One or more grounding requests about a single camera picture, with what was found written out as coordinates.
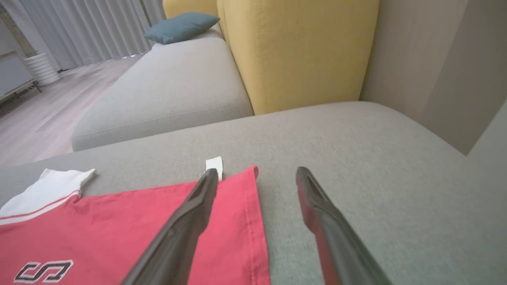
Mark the grey pleated curtain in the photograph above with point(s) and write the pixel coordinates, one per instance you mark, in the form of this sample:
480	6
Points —
87	27

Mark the red and white jersey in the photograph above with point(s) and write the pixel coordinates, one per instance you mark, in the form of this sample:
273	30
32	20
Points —
99	229

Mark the grey low cabinet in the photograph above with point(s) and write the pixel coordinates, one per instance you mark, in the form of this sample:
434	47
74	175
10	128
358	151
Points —
12	77

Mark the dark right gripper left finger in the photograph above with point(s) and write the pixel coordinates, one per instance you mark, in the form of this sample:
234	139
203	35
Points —
174	249

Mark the small grey sofa seat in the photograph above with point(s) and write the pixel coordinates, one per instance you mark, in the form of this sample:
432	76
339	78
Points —
166	91

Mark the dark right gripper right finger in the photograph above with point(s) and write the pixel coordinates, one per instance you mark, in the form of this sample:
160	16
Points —
340	253

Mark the teal throw pillow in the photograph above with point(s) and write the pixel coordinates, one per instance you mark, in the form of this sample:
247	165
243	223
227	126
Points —
180	27

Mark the yellow sofa backrest cushion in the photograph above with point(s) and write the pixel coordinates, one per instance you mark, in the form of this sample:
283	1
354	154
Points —
301	51
190	7

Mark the large grey sofa seat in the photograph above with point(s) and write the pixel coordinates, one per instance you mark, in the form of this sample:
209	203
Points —
356	158

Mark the white ribbed cylinder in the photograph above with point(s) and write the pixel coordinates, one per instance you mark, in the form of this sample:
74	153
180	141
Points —
41	69

